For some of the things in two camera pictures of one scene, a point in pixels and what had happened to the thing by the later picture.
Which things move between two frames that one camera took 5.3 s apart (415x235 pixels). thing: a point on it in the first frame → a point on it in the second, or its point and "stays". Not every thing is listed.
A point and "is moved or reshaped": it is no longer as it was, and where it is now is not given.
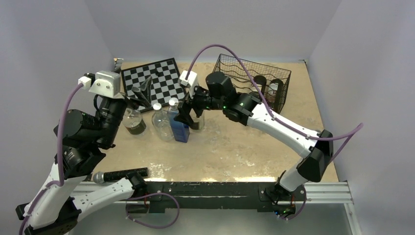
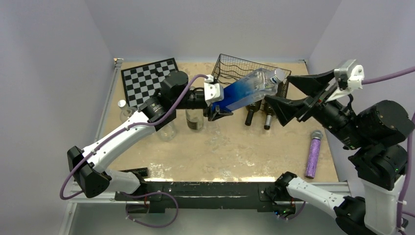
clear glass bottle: x=200 y=119 stays
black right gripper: x=192 y=103 → x=313 y=85
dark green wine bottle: x=260 y=80 is moved or reshaped
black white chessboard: x=165 y=76 stays
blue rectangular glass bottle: x=181 y=132 → x=260 y=82
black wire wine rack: x=272 y=82 stays
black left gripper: x=144 y=96 → x=215 y=113
